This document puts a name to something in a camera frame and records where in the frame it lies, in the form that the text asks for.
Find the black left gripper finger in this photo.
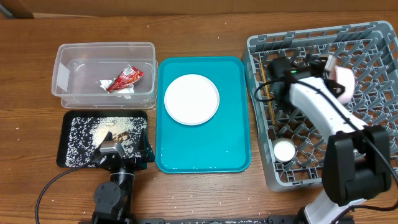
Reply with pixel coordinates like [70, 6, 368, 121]
[141, 129, 155, 162]
[97, 132, 113, 149]

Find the pink small plate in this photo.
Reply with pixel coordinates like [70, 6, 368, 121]
[329, 65, 356, 105]

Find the white tissue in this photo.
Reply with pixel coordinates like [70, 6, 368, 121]
[99, 80, 134, 100]

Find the red snack wrapper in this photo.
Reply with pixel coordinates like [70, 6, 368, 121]
[106, 65, 144, 93]

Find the wooden chopstick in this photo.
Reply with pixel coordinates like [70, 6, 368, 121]
[260, 60, 276, 126]

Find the white large plate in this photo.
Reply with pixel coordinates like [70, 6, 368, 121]
[164, 74, 220, 126]

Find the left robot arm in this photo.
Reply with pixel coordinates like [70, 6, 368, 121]
[35, 130, 155, 224]

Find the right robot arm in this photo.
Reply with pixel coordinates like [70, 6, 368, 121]
[254, 54, 397, 223]

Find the black food waste tray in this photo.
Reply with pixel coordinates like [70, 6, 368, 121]
[57, 110, 147, 168]

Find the grey dishwasher rack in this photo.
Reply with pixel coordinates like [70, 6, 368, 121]
[243, 21, 397, 192]

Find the brown food scrap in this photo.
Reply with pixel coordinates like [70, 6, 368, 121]
[113, 131, 129, 142]

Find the teal plastic tray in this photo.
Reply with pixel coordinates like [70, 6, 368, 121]
[156, 56, 251, 174]

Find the clear plastic bin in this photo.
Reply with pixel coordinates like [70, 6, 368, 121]
[52, 42, 158, 109]

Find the white cup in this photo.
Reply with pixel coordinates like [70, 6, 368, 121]
[272, 138, 296, 162]

